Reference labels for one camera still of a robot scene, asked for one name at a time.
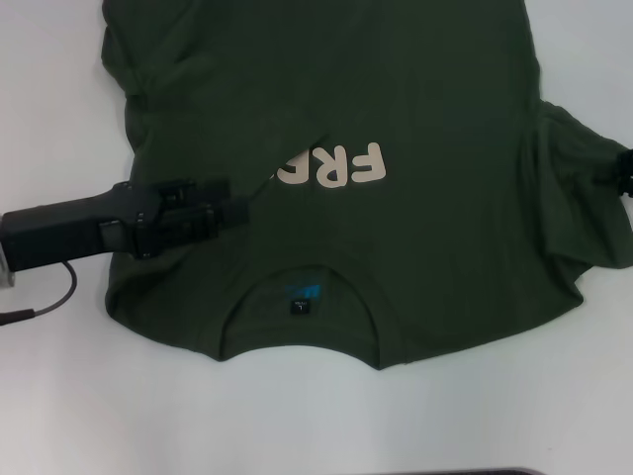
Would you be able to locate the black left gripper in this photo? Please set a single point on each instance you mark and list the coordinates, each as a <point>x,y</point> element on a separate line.
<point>64,232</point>

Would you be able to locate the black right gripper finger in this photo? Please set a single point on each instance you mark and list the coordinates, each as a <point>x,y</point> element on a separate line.
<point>618,184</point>
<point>625,159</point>

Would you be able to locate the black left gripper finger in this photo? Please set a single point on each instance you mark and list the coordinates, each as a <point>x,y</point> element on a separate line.
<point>232,213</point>

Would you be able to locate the dark green FREE t-shirt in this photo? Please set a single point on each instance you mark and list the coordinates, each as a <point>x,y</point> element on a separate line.
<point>371,74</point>

